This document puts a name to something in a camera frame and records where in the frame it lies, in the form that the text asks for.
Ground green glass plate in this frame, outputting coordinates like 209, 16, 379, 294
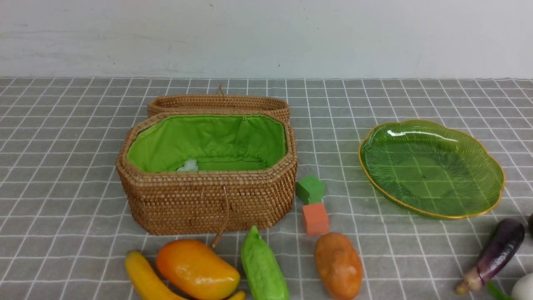
358, 120, 505, 220

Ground orange plastic mango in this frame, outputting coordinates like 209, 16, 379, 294
156, 239, 241, 300

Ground green foam cube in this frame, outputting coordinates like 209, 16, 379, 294
295, 174, 326, 205

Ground white plastic radish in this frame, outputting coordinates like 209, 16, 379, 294
486, 272, 533, 300

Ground yellow plastic banana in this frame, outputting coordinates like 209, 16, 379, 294
125, 250, 247, 300

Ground woven rattan basket lid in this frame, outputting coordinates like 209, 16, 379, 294
147, 85, 291, 122

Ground woven rattan basket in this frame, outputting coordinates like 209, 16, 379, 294
116, 110, 298, 235

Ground orange foam cube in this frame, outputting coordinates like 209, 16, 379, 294
302, 202, 329, 237

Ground purple plastic eggplant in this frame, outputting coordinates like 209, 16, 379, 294
455, 218, 526, 295

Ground brown plastic potato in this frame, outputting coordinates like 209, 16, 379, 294
314, 232, 364, 300

